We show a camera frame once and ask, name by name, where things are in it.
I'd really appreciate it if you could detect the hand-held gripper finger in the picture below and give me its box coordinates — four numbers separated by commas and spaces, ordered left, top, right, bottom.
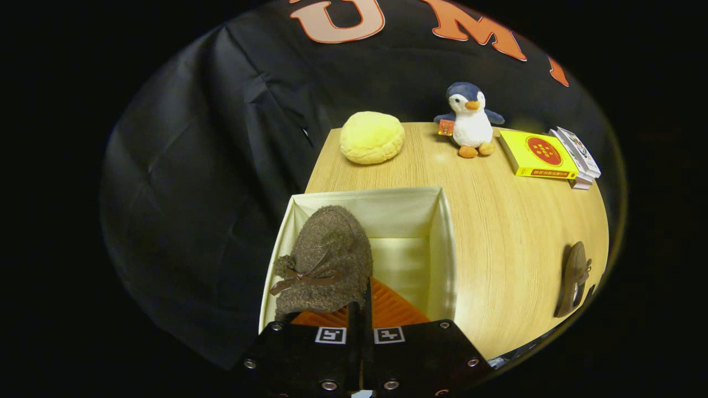
363, 276, 493, 398
232, 301, 363, 398

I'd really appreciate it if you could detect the brown fuzzy shoe with bow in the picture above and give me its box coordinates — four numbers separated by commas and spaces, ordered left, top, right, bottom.
269, 205, 374, 322
554, 241, 594, 318

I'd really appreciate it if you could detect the cream fabric storage box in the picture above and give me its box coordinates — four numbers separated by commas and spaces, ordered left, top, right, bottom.
258, 186, 458, 334

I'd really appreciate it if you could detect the yellow round plush bun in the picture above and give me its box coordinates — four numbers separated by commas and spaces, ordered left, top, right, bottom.
339, 111, 406, 165

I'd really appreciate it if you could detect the blue white penguin plush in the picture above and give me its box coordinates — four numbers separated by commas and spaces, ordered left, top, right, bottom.
434, 82, 506, 159

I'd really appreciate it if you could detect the yellow book with red circle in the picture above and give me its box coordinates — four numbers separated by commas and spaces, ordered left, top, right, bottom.
499, 130, 579, 180

